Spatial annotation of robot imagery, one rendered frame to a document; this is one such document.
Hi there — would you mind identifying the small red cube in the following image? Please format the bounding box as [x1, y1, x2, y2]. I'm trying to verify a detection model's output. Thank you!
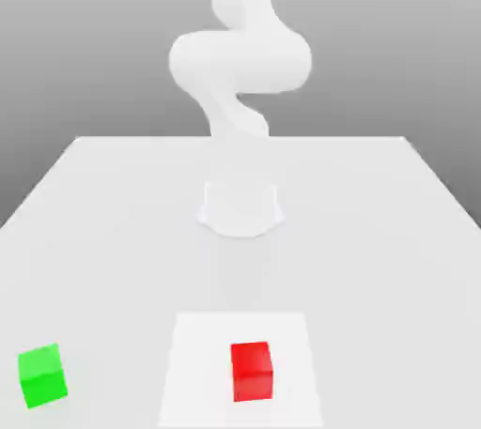
[229, 341, 274, 404]

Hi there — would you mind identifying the small green cube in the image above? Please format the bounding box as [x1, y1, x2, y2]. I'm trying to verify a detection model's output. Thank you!
[17, 342, 70, 410]

